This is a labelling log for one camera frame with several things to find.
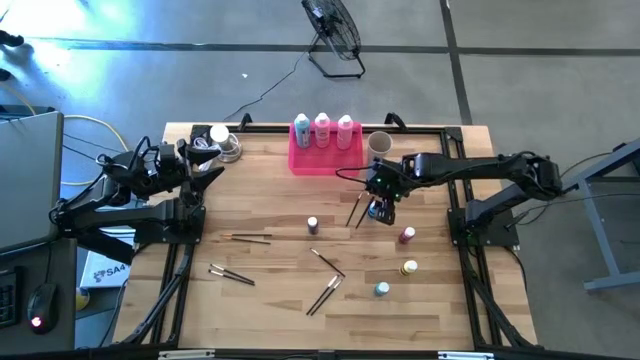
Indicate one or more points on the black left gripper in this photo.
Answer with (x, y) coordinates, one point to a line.
(187, 170)

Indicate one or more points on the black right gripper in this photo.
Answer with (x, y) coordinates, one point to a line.
(395, 177)

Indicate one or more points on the small magenta paint bottle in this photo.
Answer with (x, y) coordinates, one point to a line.
(407, 233)

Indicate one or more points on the small dark purple paint bottle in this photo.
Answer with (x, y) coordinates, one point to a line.
(312, 224)

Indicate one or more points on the large teal paint bottle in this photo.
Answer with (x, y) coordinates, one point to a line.
(302, 132)

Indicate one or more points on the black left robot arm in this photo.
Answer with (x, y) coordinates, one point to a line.
(150, 215)

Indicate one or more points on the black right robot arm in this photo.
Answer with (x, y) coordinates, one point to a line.
(475, 170)

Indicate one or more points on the small yellow paint bottle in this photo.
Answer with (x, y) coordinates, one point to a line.
(410, 266)

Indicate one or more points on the small light teal paint bottle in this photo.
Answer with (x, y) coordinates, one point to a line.
(382, 288)

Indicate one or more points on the white bulb table lamp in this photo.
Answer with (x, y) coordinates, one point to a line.
(220, 134)

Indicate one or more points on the beige ribbed cup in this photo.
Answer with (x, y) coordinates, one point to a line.
(380, 145)

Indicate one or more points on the pink plastic bin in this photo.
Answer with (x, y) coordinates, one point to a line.
(325, 162)

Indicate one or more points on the white printed box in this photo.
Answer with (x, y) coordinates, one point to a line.
(107, 274)

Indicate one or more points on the yellow round object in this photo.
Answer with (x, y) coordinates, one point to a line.
(82, 300)

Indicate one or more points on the dark grey desk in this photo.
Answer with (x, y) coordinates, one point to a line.
(60, 280)

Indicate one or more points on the black floor fan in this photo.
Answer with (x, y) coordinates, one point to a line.
(332, 25)

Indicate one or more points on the black computer mouse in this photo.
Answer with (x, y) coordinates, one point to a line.
(42, 305)

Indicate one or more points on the grey metal stand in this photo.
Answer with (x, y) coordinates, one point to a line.
(600, 235)

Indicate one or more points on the black keyboard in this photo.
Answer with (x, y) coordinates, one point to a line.
(7, 300)

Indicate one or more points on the black aluminium table frame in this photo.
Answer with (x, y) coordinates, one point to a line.
(265, 129)

